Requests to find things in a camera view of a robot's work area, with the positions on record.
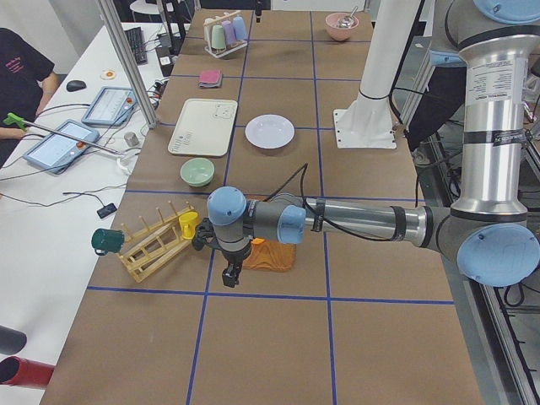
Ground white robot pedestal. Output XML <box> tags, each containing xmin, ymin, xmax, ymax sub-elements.
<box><xmin>333</xmin><ymin>0</ymin><xmax>422</xmax><ymax>149</ymax></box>

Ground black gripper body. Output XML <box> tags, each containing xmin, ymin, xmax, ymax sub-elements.
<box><xmin>192</xmin><ymin>218</ymin><xmax>219</xmax><ymax>251</ymax></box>

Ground brown wooden tray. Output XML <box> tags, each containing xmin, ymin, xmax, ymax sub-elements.
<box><xmin>243</xmin><ymin>240</ymin><xmax>296</xmax><ymax>273</ymax></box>

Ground near teach pendant tablet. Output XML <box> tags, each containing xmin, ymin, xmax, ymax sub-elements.
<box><xmin>23</xmin><ymin>120</ymin><xmax>100</xmax><ymax>174</ymax></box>

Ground black keyboard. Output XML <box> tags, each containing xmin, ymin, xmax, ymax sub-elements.
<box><xmin>124</xmin><ymin>27</ymin><xmax>148</xmax><ymax>65</ymax></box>

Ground black computer mouse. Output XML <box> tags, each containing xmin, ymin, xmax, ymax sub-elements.
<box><xmin>66</xmin><ymin>79</ymin><xmax>87</xmax><ymax>93</ymax></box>

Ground metal spoon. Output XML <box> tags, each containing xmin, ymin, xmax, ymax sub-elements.
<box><xmin>337</xmin><ymin>6</ymin><xmax>359</xmax><ymax>29</ymax></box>

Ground teach pendant tablet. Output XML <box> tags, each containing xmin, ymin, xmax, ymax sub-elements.
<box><xmin>81</xmin><ymin>87</ymin><xmax>137</xmax><ymax>127</ymax></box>
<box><xmin>23</xmin><ymin>120</ymin><xmax>100</xmax><ymax>174</ymax></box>

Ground dark green mug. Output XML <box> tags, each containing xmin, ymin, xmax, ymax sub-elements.
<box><xmin>91</xmin><ymin>229</ymin><xmax>125</xmax><ymax>256</ymax></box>

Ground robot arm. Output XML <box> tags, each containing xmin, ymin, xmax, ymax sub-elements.
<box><xmin>192</xmin><ymin>1</ymin><xmax>539</xmax><ymax>287</ymax></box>

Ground green tipped grabber stick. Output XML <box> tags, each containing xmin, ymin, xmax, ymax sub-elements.
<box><xmin>3</xmin><ymin>113</ymin><xmax>125</xmax><ymax>156</ymax></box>

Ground yellow mug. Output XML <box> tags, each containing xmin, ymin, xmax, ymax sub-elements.
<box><xmin>179</xmin><ymin>211</ymin><xmax>200</xmax><ymax>240</ymax></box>

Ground blue cup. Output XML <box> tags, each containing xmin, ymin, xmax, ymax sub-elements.
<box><xmin>232</xmin><ymin>15</ymin><xmax>247</xmax><ymax>41</ymax></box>

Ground wooden dish rack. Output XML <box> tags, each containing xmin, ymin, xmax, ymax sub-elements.
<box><xmin>116</xmin><ymin>202</ymin><xmax>197</xmax><ymax>283</ymax></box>

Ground green bowl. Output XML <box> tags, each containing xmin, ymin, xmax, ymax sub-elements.
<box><xmin>180</xmin><ymin>157</ymin><xmax>215</xmax><ymax>187</ymax></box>

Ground person in black shirt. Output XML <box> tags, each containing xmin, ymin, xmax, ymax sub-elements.
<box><xmin>0</xmin><ymin>27</ymin><xmax>59</xmax><ymax>166</ymax></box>

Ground green cup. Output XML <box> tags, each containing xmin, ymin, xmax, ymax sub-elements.
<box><xmin>211</xmin><ymin>24</ymin><xmax>226</xmax><ymax>52</ymax></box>

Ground far teach pendant tablet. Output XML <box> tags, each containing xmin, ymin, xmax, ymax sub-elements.
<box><xmin>81</xmin><ymin>87</ymin><xmax>137</xmax><ymax>127</ymax></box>

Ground white round plate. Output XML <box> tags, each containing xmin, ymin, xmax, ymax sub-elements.
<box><xmin>245</xmin><ymin>114</ymin><xmax>295</xmax><ymax>149</ymax></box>

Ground pink and grey cloths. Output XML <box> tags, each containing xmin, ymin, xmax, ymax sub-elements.
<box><xmin>198</xmin><ymin>69</ymin><xmax>223</xmax><ymax>89</ymax></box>

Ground small black device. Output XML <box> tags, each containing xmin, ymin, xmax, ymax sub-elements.
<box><xmin>96</xmin><ymin>203</ymin><xmax>117</xmax><ymax>219</ymax></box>

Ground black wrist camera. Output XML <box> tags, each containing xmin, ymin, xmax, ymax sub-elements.
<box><xmin>222</xmin><ymin>262</ymin><xmax>242</xmax><ymax>288</ymax></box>

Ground black cylinder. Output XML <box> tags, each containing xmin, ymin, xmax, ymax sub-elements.
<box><xmin>0</xmin><ymin>326</ymin><xmax>27</xmax><ymax>355</ymax></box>

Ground small grey metal cylinder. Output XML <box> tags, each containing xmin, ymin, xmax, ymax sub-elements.
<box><xmin>123</xmin><ymin>132</ymin><xmax>140</xmax><ymax>148</ymax></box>

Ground cream bear tray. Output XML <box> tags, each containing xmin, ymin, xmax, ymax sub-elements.
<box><xmin>168</xmin><ymin>98</ymin><xmax>238</xmax><ymax>157</ymax></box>

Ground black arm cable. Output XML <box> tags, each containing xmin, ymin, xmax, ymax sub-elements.
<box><xmin>261</xmin><ymin>163</ymin><xmax>406</xmax><ymax>242</ymax></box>

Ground aluminium frame post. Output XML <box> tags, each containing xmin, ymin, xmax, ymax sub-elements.
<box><xmin>96</xmin><ymin>0</ymin><xmax>158</xmax><ymax>129</ymax></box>

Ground pink bowl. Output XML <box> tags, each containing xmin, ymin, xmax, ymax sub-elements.
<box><xmin>325</xmin><ymin>13</ymin><xmax>359</xmax><ymax>41</ymax></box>

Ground purple cup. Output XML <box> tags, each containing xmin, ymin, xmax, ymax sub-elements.
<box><xmin>221</xmin><ymin>20</ymin><xmax>236</xmax><ymax>46</ymax></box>

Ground red cylinder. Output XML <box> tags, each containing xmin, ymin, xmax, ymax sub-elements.
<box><xmin>1</xmin><ymin>356</ymin><xmax>55</xmax><ymax>389</ymax></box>

